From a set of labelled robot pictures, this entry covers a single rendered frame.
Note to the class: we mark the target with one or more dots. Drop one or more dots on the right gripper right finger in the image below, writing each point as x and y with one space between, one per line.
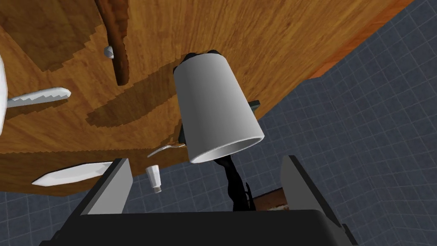
297 191

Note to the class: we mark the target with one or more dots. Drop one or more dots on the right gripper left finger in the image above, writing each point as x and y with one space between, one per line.
112 191

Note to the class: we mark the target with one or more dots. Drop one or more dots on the brown wooden furniture piece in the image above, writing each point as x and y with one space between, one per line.
271 201

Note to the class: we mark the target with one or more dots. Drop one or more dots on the white salt shaker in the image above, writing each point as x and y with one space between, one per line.
153 176

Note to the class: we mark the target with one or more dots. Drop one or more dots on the black curved object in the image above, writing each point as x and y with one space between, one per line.
236 188

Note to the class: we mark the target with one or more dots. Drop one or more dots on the silver spoon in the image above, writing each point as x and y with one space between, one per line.
167 148

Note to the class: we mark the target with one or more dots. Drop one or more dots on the white mug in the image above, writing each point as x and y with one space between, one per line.
215 109

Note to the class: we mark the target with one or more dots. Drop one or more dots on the white serrated knife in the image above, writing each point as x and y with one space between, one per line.
41 96

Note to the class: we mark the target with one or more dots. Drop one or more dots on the small grey white ball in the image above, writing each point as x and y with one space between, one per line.
109 52

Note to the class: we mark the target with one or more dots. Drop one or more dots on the brown long bread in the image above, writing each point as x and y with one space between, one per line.
117 51

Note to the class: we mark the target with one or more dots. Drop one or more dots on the wooden table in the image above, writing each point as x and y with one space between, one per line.
273 34

